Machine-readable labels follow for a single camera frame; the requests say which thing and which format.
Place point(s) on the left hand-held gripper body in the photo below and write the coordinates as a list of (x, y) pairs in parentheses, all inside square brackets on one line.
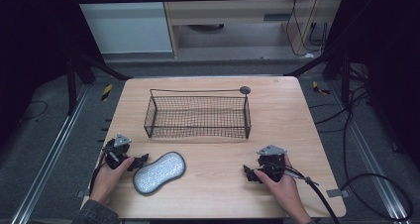
[(116, 151)]

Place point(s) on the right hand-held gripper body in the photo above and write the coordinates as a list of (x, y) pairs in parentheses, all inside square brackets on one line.
[(272, 161)]

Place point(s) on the grey oval scrubbing pad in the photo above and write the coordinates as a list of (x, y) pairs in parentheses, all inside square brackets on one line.
[(159, 172)]

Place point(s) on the person's right hand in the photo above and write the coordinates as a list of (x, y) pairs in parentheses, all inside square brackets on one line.
[(284, 189)]

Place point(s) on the person's left hand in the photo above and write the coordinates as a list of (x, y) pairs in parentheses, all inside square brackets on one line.
[(107, 182)]

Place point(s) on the yellow black striped tape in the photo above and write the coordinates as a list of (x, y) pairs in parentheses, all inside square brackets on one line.
[(319, 89), (106, 92)]

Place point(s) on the grey tape strip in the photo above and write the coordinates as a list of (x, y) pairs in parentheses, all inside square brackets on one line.
[(337, 193)]

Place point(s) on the black metal stand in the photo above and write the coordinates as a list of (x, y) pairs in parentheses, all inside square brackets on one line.
[(71, 85), (333, 60)]

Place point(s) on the black curtain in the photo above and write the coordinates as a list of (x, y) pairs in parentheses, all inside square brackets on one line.
[(36, 52), (383, 62)]

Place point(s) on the white cabinet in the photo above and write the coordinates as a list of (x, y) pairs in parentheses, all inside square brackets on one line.
[(125, 22)]

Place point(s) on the aluminium floor rail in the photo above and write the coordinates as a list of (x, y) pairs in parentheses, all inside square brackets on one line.
[(373, 161), (46, 158)]

